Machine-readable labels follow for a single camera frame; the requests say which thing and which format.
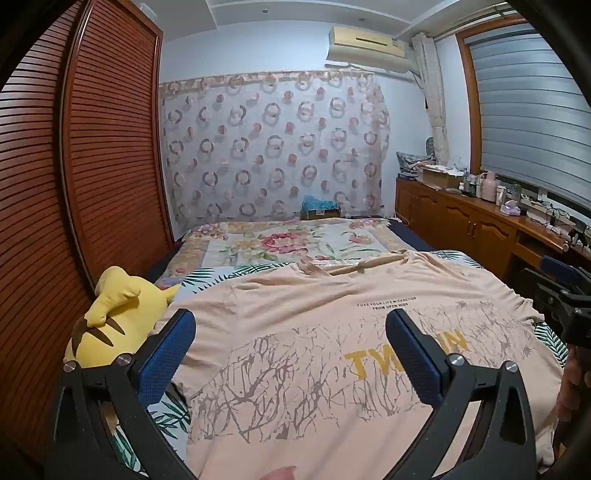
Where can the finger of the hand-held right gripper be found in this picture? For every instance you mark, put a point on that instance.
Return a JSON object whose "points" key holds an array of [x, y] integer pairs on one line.
{"points": [[559, 272]]}

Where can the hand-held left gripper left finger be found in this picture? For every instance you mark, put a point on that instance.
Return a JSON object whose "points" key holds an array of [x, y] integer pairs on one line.
{"points": [[168, 355]]}

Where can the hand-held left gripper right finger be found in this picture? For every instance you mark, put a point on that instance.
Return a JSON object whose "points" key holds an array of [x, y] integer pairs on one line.
{"points": [[415, 360]]}

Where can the peach printed t-shirt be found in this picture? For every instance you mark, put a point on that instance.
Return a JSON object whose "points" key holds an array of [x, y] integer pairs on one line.
{"points": [[314, 332]]}

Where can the person's right hand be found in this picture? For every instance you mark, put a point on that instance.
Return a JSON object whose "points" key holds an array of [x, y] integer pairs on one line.
{"points": [[575, 387]]}

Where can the white power strip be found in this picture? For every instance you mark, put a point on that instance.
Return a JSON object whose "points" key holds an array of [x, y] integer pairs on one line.
{"points": [[549, 217]]}

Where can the yellow plush toy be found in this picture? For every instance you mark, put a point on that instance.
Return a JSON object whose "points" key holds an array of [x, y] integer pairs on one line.
{"points": [[115, 318]]}

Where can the purple tissue pack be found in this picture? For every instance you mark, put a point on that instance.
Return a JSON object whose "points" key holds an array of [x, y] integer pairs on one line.
{"points": [[510, 208]]}

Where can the palm leaf print blanket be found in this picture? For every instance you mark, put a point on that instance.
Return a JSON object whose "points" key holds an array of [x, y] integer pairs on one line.
{"points": [[207, 277]]}

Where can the pink jug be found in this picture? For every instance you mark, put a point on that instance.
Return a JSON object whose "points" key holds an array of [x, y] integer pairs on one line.
{"points": [[488, 187]]}

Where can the wooden sideboard cabinet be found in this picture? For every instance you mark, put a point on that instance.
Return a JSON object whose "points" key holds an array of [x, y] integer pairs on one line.
{"points": [[461, 217]]}

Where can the floral quilt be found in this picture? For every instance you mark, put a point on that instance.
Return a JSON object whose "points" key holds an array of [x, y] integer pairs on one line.
{"points": [[258, 240]]}

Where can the open cardboard box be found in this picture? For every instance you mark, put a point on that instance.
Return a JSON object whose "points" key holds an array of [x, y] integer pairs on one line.
{"points": [[438, 177]]}

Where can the grey window blind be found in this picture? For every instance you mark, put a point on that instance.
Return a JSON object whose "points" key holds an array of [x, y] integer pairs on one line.
{"points": [[531, 115]]}

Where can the blue cloth in box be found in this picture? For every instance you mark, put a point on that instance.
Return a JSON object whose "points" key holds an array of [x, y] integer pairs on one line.
{"points": [[321, 205]]}

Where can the folded floral cloth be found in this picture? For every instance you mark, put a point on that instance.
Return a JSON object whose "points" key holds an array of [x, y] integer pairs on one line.
{"points": [[413, 164]]}

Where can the wooden louvered wardrobe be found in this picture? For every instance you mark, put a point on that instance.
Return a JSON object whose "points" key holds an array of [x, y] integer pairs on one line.
{"points": [[69, 184]]}

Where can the tied lace curtain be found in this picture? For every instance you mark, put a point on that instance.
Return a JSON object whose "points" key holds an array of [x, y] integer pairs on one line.
{"points": [[434, 101]]}

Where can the circle pattern sheer curtain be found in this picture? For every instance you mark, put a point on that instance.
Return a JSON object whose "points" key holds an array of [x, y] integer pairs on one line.
{"points": [[277, 147]]}

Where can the beige wall air conditioner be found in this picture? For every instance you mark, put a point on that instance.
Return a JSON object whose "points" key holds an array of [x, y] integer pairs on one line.
{"points": [[369, 48]]}

